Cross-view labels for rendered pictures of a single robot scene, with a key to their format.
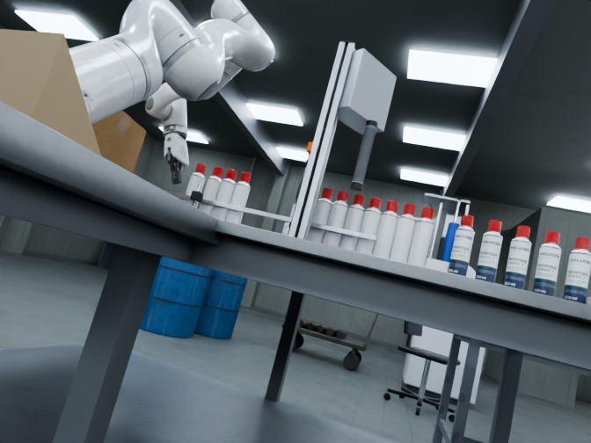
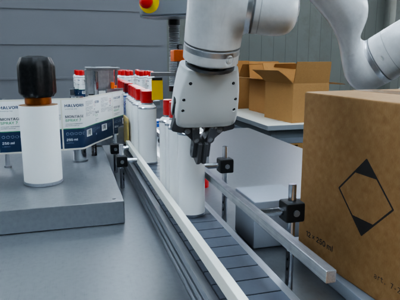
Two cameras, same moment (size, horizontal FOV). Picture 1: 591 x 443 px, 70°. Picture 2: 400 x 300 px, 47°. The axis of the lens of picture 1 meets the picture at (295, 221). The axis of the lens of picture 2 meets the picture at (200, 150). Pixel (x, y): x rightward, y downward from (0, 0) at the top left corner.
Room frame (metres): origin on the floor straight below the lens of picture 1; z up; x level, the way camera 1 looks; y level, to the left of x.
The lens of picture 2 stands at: (1.86, 1.08, 1.17)
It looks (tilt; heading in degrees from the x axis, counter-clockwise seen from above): 11 degrees down; 238
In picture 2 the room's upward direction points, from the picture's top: straight up
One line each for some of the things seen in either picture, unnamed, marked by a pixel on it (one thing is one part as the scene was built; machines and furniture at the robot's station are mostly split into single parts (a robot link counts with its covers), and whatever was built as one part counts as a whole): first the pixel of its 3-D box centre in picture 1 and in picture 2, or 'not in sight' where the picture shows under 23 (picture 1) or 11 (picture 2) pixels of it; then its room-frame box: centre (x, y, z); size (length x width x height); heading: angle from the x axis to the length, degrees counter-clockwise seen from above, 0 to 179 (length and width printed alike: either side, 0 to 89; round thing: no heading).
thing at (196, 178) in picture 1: (193, 192); (191, 161); (1.44, 0.37, 0.98); 0.05 x 0.05 x 0.20
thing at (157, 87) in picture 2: not in sight; (157, 88); (1.32, -0.01, 1.09); 0.03 x 0.01 x 0.06; 164
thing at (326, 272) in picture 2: (215, 203); (193, 162); (1.38, 0.27, 0.96); 1.07 x 0.01 x 0.01; 74
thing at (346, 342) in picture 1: (331, 323); not in sight; (5.52, -0.79, 0.45); 1.14 x 0.68 x 0.90; 73
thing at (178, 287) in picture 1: (197, 287); not in sight; (4.86, 0.87, 0.49); 1.34 x 0.82 x 0.99; 164
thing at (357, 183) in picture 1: (364, 155); (174, 56); (1.19, -0.15, 1.18); 0.04 x 0.04 x 0.21
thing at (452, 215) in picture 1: (437, 240); (105, 105); (1.31, -0.45, 1.01); 0.14 x 0.13 x 0.26; 74
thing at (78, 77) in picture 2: not in sight; (111, 83); (0.55, -2.37, 0.98); 0.57 x 0.46 x 0.21; 164
